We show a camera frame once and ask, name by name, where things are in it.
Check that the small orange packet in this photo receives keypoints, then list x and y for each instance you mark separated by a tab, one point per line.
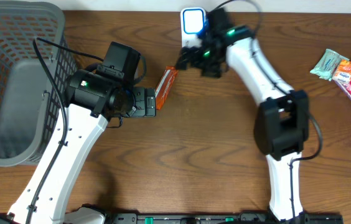
342	73

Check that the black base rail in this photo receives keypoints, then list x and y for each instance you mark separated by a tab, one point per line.
245	217

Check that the green wipes packet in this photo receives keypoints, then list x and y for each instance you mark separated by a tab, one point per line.
326	66

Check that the grey plastic basket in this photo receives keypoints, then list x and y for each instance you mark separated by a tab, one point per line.
33	57

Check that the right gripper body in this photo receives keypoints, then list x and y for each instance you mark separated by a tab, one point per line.
211	64

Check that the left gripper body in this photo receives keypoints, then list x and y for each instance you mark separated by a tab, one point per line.
149	101

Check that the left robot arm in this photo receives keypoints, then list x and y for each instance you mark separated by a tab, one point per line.
92	97

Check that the white barcode scanner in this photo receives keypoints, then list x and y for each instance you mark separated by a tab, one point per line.
192	20

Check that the orange snack bar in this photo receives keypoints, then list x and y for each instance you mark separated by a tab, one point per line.
164	86

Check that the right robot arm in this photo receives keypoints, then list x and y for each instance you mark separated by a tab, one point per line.
282	119

